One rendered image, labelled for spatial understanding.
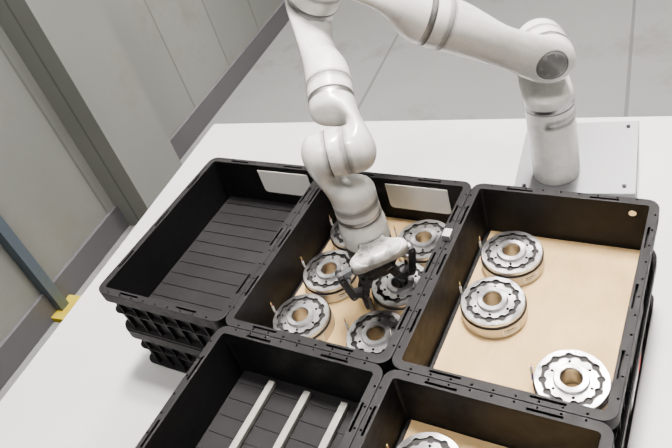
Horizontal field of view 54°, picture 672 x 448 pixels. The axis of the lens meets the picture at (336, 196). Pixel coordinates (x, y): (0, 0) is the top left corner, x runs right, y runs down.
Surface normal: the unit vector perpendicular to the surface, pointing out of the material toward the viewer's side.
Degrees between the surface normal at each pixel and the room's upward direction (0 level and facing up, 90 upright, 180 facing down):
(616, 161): 2
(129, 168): 90
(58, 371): 0
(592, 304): 0
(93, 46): 90
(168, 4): 90
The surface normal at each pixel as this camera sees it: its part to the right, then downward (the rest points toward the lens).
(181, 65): 0.91, 0.04
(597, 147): -0.29, -0.73
